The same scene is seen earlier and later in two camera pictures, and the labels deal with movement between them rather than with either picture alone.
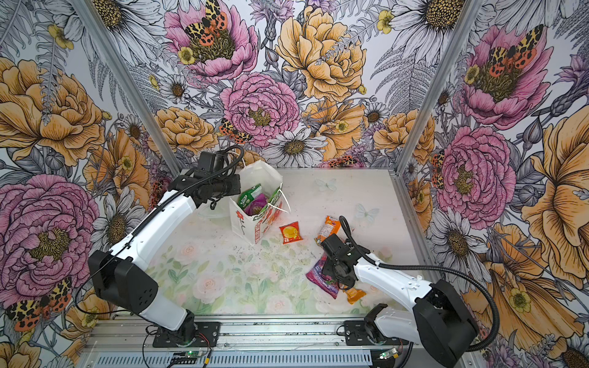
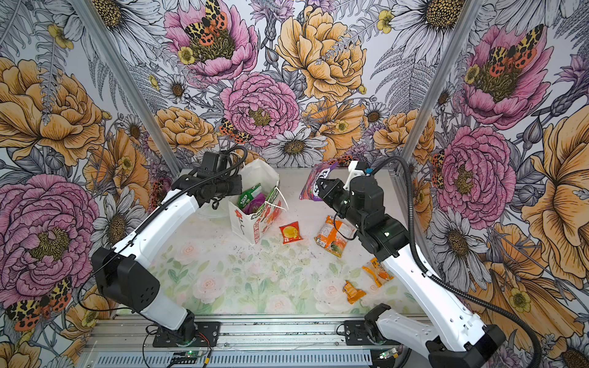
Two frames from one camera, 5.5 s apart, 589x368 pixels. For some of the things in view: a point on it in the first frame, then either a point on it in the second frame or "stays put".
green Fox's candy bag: [246, 197] stays put
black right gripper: [327, 270] to [335, 185]
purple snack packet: [257, 205] stays put
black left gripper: [235, 180] stays put
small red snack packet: [291, 233] stays put
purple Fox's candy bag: [324, 282] to [319, 171]
